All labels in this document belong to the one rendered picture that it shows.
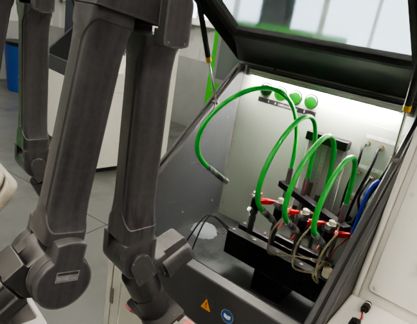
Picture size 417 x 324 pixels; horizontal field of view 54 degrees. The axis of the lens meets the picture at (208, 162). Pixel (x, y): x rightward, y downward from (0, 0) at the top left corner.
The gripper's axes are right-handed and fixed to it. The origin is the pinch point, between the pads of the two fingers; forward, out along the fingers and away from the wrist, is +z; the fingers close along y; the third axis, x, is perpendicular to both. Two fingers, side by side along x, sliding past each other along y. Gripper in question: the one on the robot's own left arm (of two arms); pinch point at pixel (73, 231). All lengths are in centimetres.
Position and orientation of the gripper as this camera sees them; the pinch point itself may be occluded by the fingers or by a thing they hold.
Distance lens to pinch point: 116.6
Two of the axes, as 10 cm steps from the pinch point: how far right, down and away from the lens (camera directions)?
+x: -7.3, 5.2, -4.4
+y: -6.5, -3.5, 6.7
